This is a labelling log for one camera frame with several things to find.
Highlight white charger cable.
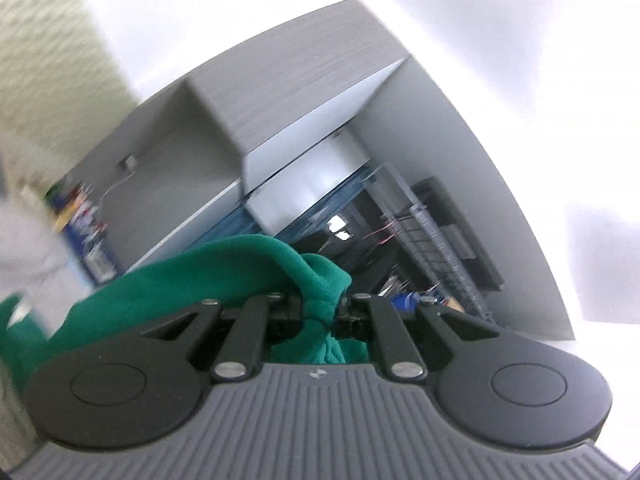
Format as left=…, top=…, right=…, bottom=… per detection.
left=96, top=155, right=140, bottom=226

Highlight green hooded sweatshirt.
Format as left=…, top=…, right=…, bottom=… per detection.
left=1, top=234, right=369, bottom=391

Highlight quilted cream headboard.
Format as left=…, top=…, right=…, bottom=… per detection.
left=1, top=0, right=136, bottom=183

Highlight grey white wardrobe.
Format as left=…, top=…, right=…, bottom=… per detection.
left=68, top=0, right=574, bottom=340

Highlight grey bed sheet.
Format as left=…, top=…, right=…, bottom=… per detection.
left=1, top=197, right=92, bottom=335

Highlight blue sports jersey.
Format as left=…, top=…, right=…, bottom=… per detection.
left=392, top=292, right=422, bottom=312

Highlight metal clothes rack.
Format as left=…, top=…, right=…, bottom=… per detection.
left=363, top=164, right=495, bottom=323

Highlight cluttered blue bedside table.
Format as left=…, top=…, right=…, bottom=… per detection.
left=44, top=179, right=122, bottom=286

